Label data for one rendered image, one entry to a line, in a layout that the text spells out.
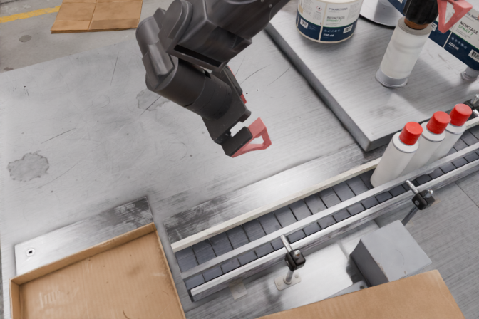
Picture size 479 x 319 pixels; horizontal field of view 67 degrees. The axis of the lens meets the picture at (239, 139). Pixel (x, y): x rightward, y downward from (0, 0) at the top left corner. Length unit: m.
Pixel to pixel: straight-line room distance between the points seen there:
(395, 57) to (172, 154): 0.65
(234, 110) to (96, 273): 0.52
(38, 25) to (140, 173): 2.36
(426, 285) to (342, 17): 0.84
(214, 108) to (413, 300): 0.36
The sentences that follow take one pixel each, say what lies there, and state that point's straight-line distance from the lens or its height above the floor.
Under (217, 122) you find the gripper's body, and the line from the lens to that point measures 0.50.
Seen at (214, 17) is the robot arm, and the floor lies 1.40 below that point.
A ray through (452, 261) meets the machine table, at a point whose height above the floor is 0.83.
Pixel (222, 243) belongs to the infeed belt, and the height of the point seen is 0.88.
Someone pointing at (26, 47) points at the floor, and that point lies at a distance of 3.02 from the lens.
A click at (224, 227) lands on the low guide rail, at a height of 0.91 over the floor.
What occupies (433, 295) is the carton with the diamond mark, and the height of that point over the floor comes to 1.12.
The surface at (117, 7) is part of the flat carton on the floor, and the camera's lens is 3.16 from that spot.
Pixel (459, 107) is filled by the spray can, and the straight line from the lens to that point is 0.84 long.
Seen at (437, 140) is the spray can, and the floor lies 1.04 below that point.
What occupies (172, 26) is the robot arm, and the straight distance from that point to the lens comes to 0.40.
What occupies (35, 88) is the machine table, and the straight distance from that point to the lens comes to 1.29.
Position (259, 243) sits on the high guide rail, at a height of 0.96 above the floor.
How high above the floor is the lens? 1.62
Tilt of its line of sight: 52 degrees down
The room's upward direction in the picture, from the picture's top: straight up
